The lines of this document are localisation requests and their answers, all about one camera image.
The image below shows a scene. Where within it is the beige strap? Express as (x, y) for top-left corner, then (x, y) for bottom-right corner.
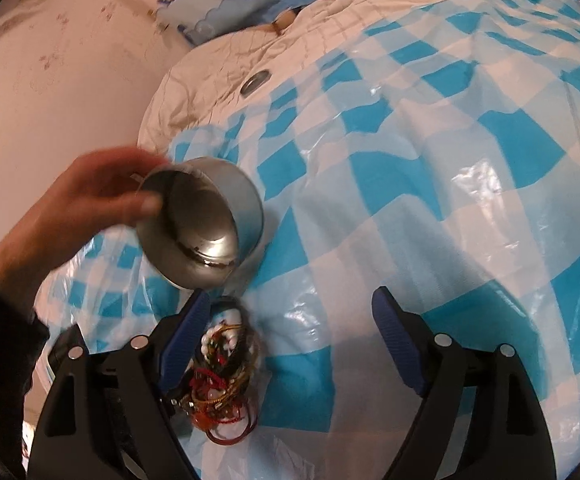
(271, 11), (297, 37)

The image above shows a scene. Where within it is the round metal tin lid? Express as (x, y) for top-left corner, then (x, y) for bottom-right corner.
(240, 71), (271, 96)

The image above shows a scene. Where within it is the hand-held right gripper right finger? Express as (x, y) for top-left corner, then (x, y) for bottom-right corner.
(371, 286), (558, 480)

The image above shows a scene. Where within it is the person's left hand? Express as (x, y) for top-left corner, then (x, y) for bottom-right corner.
(0, 146), (173, 317)

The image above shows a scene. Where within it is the round metal tin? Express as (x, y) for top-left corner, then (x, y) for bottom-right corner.
(135, 156), (265, 290)

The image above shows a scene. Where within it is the blue checkered plastic sheet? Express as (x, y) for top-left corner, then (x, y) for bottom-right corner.
(35, 0), (580, 480)

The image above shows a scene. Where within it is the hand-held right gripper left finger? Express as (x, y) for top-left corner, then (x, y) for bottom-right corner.
(29, 290), (211, 480)

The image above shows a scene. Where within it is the pile of red beaded bracelets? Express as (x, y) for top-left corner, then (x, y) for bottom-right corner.
(172, 296), (271, 445)

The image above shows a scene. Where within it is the white striped quilt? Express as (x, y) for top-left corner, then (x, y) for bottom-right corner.
(137, 0), (560, 157)

